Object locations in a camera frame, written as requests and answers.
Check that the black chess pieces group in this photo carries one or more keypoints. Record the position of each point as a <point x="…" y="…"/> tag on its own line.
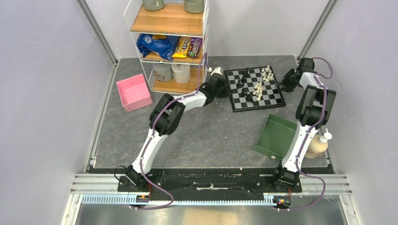
<point x="240" y="85"/>

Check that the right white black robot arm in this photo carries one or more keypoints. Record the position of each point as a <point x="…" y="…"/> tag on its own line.
<point x="312" y="113"/>

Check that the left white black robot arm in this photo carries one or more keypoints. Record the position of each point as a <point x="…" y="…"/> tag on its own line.
<point x="164" y="121"/>

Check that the green plastic tray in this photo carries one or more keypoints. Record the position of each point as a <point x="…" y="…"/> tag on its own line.
<point x="276" y="137"/>

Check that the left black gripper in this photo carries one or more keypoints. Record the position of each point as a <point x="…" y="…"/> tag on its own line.
<point x="227" y="91"/>

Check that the cream pump lotion bottle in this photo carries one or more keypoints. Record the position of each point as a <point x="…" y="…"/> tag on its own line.
<point x="318" y="144"/>

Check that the right green bottle on shelf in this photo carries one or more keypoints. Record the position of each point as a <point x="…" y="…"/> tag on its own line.
<point x="194" y="6"/>

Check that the green bottle on shelf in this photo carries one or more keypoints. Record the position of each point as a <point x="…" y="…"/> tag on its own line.
<point x="194" y="6"/>
<point x="153" y="5"/>

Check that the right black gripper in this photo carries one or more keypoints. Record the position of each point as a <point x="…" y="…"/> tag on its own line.
<point x="287" y="87"/>

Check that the left green bottle on shelf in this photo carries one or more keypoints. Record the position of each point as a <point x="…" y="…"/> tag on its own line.
<point x="153" y="5"/>

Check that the pink plastic bin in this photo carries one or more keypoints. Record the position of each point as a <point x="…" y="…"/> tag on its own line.
<point x="134" y="93"/>

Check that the white chess pieces corner group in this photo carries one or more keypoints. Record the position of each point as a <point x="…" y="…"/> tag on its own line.
<point x="267" y="73"/>

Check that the black white chess board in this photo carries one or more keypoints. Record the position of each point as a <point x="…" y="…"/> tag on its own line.
<point x="272" y="96"/>

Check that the white chess pieces centre group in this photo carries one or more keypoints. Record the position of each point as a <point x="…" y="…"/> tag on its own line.
<point x="258" y="91"/>

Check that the blue snack bag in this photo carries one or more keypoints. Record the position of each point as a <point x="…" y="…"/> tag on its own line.
<point x="162" y="45"/>

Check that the white toilet paper roll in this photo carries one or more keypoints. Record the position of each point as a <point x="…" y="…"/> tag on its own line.
<point x="181" y="73"/>

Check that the brown M&M candy bag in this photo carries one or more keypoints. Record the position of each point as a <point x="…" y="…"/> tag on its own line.
<point x="194" y="48"/>

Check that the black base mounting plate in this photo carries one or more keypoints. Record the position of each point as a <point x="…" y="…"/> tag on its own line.
<point x="258" y="180"/>

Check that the yellow M&M candy bag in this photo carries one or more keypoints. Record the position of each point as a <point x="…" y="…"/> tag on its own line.
<point x="182" y="47"/>

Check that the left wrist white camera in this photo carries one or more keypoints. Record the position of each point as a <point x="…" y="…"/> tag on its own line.
<point x="216" y="70"/>

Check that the white wire wooden shelf rack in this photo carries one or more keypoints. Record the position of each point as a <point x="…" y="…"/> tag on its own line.
<point x="172" y="20"/>

